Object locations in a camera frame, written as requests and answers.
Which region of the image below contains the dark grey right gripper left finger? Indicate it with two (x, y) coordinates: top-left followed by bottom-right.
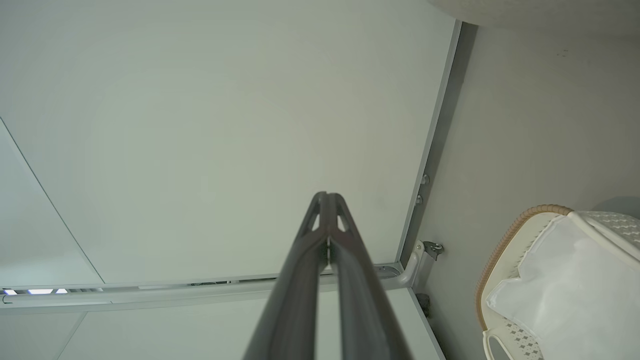
(243, 191), (330, 360)

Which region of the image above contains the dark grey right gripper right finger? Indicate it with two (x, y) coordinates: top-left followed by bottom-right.
(327, 192), (414, 360)

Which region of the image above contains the white laundry basket tan rim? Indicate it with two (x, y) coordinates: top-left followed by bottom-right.
(475, 203), (640, 360)

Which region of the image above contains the white fabric item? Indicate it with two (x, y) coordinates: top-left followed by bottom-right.
(485, 214), (640, 360)

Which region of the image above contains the grey frame corner bracket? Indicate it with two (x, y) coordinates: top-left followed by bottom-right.
(397, 239), (445, 292)

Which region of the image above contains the grey aluminium frame rail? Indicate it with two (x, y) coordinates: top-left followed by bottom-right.
(0, 263), (416, 315)

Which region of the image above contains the grey aluminium frame post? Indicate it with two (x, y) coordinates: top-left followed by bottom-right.
(395, 19), (481, 271)

